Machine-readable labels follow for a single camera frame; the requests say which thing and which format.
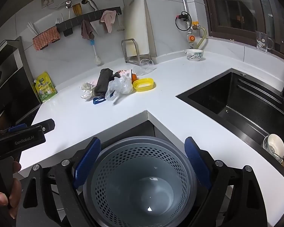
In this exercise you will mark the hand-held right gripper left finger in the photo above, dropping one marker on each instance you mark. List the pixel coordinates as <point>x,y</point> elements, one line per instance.
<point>90,160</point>

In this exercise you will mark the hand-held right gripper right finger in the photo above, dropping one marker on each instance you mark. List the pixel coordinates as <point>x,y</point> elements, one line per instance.
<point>196,160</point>

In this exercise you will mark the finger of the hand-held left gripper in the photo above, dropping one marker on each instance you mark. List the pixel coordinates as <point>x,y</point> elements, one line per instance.
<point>16,128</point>
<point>47,125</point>

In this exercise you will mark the grey perforated waste basket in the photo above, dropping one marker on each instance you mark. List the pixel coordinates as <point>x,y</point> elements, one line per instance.
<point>132,170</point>

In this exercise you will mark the dark grey cloth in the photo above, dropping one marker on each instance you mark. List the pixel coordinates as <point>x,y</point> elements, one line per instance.
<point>103,82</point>

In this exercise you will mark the clear plastic bag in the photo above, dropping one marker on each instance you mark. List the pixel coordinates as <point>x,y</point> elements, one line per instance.
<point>119,87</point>

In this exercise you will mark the yellow plastic lid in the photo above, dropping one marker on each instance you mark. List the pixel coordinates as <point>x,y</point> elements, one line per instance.
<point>144,85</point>

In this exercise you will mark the orange peel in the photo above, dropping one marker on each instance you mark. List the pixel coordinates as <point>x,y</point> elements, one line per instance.
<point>134,77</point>

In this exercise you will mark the person's left hand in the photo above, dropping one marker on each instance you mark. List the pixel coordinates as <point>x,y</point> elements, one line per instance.
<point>15,194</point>

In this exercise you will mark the yellow green detergent pouch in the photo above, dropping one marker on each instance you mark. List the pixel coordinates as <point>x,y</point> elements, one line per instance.
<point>45,87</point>

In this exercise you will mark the black oven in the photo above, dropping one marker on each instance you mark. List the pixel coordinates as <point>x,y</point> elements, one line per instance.
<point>11,80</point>

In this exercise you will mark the crumpled white tissue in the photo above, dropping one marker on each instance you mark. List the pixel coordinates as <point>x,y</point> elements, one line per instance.
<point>87,89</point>

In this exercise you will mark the black sink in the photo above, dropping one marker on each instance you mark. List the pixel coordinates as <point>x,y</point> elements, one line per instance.
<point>227,99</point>

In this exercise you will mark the white bowl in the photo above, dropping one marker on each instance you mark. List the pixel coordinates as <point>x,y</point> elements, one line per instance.
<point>274,144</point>

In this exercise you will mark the white bottle brush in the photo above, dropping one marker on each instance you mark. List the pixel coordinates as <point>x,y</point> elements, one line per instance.
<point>97,59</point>

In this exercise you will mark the orange wavy dishcloth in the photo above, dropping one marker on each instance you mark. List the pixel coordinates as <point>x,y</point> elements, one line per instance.
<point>46,40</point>

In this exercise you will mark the patterned snack wrapper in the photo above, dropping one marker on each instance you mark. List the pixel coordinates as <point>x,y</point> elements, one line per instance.
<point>124,73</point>

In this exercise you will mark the white straws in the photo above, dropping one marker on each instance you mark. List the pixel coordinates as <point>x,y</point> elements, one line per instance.
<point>33,29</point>

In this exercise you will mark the brown cloth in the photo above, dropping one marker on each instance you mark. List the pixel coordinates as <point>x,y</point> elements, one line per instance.
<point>86,29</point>

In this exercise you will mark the patterned ceramic bowl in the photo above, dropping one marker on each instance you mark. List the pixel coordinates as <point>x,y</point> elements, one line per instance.
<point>194,55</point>

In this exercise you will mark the metal cutting board rack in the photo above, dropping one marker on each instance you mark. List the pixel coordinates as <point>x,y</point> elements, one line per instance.
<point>132,58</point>

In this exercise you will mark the clear plastic cup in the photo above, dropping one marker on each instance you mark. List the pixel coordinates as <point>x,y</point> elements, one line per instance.
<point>146,63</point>

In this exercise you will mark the straw pot brush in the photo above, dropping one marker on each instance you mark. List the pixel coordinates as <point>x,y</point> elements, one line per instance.
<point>77,10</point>

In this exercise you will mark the metal peeler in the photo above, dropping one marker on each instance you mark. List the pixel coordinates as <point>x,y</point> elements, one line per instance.
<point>120,27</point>

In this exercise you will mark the pink cloth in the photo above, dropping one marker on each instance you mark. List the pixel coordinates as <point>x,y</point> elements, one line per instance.
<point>108,19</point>

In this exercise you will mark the glass mug with cartoon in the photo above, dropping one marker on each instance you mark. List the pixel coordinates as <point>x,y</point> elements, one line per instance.
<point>262,42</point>

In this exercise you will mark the white cutting board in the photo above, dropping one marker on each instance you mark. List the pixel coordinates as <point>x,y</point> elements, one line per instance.
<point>137,21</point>

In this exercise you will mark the metal gas pipe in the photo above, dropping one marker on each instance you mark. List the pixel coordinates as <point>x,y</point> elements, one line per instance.
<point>184,2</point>

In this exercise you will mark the black wall rail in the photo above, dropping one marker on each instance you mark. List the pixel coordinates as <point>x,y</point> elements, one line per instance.
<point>92,15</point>

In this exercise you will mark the chrome wall tap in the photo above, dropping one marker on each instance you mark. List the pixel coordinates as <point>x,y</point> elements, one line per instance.
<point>68,4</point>

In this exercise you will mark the wall outlet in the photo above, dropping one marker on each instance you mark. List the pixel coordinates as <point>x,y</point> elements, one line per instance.
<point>47,0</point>

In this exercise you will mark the dark window frame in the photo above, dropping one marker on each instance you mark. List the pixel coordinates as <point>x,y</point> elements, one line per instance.
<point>210,16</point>

